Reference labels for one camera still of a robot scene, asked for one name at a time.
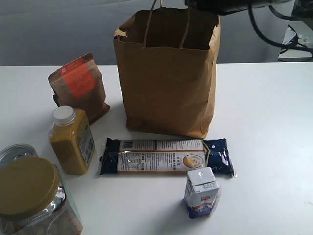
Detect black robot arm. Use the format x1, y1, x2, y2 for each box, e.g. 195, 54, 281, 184
184, 0, 289, 16

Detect brown paper shopping bag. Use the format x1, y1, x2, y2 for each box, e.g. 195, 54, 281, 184
113, 7, 221, 138

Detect blue noodle packet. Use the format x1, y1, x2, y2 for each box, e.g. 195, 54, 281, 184
99, 138, 236, 177

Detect brown pouch with orange label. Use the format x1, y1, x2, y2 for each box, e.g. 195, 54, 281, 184
48, 53, 110, 124

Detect small white milk carton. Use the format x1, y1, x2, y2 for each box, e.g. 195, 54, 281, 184
184, 167, 221, 219

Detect yellow grain plastic bottle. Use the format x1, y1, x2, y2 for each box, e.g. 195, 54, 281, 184
48, 105, 95, 175

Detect clear jar with gold lid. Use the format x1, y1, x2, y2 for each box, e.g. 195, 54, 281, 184
0, 157, 83, 235

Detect silver pull-tab tin can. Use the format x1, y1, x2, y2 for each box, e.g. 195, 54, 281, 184
0, 143, 38, 169

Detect white background stand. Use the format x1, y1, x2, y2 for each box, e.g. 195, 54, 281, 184
278, 21, 313, 62

